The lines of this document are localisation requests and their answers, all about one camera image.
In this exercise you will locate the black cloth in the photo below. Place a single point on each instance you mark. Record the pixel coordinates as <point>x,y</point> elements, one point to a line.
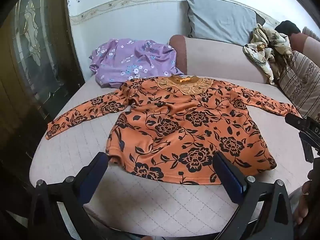
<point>287,27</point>

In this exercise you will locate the cream patterned cloth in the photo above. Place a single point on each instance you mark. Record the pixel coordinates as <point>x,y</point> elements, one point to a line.
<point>265,47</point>

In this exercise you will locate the dark wooden glass door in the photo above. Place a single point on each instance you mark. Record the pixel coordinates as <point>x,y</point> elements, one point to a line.
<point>32,55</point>

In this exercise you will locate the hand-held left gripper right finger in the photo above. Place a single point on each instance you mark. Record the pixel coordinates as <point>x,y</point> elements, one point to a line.
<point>231,177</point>

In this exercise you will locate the purple floral garment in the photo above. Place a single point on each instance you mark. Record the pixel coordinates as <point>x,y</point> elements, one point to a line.
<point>130,60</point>

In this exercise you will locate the brown striped cushion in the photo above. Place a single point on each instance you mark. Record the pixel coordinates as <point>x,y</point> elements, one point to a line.
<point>300,80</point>

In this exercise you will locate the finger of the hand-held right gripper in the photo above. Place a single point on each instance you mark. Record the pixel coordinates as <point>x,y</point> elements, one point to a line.
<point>300,123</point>
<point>307,146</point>

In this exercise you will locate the person's right hand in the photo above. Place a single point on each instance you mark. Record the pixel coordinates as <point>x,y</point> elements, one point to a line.
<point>301,205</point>

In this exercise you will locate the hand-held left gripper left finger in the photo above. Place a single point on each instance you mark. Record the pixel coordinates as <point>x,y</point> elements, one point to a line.
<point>94,170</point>

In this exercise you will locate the grey pillow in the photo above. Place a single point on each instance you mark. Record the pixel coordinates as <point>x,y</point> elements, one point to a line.
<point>220,20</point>

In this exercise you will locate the orange black floral shirt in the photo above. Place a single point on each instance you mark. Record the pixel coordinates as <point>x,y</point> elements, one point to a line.
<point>175,130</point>

